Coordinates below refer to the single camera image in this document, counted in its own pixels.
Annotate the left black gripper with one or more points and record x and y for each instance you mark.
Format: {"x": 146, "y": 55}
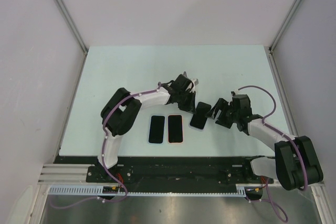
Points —
{"x": 190, "y": 107}

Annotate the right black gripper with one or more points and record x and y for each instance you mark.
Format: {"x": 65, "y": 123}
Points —
{"x": 220, "y": 105}

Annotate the black phone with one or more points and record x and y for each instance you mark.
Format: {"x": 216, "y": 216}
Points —
{"x": 199, "y": 119}

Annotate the purple phone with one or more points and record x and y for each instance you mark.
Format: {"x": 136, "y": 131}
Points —
{"x": 175, "y": 129}

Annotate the pink phone case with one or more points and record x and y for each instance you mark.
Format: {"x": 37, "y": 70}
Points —
{"x": 175, "y": 142}

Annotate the blue phone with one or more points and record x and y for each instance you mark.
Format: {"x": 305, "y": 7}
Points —
{"x": 156, "y": 129}

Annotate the light blue phone case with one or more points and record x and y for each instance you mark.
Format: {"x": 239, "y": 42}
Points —
{"x": 156, "y": 143}

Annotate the lavender phone case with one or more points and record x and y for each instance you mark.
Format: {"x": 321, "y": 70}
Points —
{"x": 197, "y": 124}

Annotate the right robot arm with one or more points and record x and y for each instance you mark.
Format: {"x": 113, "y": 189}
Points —
{"x": 295, "y": 163}

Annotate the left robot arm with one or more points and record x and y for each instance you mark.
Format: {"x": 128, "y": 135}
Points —
{"x": 121, "y": 111}

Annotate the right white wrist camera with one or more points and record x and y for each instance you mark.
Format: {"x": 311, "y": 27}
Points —
{"x": 235, "y": 93}

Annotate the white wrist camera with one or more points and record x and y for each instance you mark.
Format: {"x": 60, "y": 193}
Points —
{"x": 191, "y": 83}
{"x": 235, "y": 93}

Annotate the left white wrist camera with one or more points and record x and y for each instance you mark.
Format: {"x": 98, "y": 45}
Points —
{"x": 191, "y": 83}

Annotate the right side aluminium rail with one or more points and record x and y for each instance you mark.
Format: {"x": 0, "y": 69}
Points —
{"x": 281, "y": 93}

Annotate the aluminium rail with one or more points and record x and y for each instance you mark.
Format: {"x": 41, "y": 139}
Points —
{"x": 65, "y": 174}
{"x": 281, "y": 93}

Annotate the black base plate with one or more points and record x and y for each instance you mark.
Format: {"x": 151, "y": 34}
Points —
{"x": 245, "y": 161}

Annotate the right corner aluminium post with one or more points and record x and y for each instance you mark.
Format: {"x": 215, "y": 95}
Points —
{"x": 285, "y": 24}

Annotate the corner aluminium post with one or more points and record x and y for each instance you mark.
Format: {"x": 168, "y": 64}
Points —
{"x": 285, "y": 24}
{"x": 71, "y": 25}

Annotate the white slotted cable duct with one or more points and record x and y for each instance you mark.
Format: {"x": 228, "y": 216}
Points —
{"x": 100, "y": 190}

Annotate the aluminium front rail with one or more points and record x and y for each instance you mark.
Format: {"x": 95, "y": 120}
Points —
{"x": 65, "y": 174}

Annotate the left corner aluminium post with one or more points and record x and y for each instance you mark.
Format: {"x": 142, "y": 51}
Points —
{"x": 71, "y": 25}

